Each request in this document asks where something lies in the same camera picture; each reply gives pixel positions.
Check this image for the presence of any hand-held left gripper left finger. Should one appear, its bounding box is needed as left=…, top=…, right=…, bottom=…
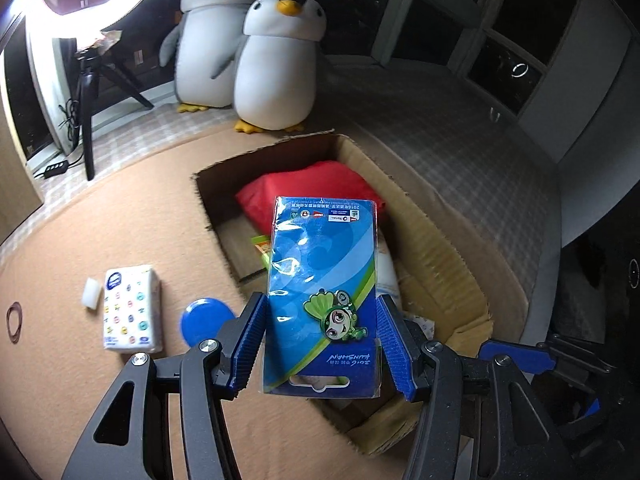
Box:
left=61, top=292, right=268, bottom=480

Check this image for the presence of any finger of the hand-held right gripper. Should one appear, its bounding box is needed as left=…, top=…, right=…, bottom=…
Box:
left=475, top=335, right=618, bottom=378

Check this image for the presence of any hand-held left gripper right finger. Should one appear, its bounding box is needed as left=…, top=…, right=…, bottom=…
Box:
left=376, top=294, right=571, bottom=480

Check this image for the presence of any cardboard box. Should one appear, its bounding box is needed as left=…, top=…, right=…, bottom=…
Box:
left=190, top=129, right=496, bottom=453

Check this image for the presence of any blue card package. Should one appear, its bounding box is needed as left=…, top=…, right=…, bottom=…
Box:
left=261, top=195, right=385, bottom=400

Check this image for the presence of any red cloth pouch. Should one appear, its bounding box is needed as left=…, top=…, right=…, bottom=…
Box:
left=236, top=159, right=387, bottom=233

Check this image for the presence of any round blue lid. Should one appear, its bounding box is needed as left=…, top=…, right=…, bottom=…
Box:
left=181, top=296, right=236, bottom=347

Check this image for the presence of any white patterned tissue pack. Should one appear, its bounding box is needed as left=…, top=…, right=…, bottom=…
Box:
left=101, top=263, right=164, bottom=354

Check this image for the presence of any small white eraser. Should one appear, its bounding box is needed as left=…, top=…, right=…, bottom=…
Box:
left=81, top=276, right=103, bottom=309

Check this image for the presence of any grey checked bedsheet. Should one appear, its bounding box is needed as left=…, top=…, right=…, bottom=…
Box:
left=0, top=50, right=561, bottom=321

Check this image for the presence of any brown rubber band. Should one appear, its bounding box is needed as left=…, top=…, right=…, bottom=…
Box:
left=5, top=301, right=23, bottom=344

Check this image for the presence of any black tripod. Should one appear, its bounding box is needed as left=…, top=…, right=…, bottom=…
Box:
left=75, top=47, right=155, bottom=182

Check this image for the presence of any white penguin plush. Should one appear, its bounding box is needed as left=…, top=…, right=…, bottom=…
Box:
left=232, top=0, right=327, bottom=135
left=159, top=0, right=271, bottom=113

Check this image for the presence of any light wooden cabinet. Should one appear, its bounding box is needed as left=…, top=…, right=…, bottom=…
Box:
left=0, top=115, right=46, bottom=246

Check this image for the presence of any black flat panel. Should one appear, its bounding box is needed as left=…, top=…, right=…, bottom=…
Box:
left=2, top=35, right=76, bottom=161

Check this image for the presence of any crinkled plastic wrapper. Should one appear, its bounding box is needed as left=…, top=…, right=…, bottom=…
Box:
left=75, top=30, right=123, bottom=56

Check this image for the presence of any black inline cable switch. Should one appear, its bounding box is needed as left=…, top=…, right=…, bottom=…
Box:
left=34, top=160, right=71, bottom=179

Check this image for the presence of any black cable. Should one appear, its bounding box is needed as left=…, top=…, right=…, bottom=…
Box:
left=57, top=100, right=83, bottom=166

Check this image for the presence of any white window frame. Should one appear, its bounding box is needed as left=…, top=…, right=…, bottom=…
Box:
left=320, top=0, right=640, bottom=166

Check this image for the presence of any ring light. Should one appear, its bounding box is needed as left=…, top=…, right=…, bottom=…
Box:
left=0, top=0, right=173, bottom=56

